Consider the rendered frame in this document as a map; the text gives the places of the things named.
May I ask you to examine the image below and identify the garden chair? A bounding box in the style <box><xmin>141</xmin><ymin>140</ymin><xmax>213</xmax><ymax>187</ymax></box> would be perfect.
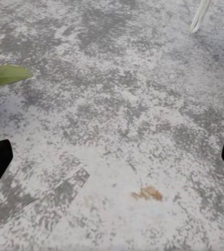
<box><xmin>189</xmin><ymin>0</ymin><xmax>212</xmax><ymax>35</ymax></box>

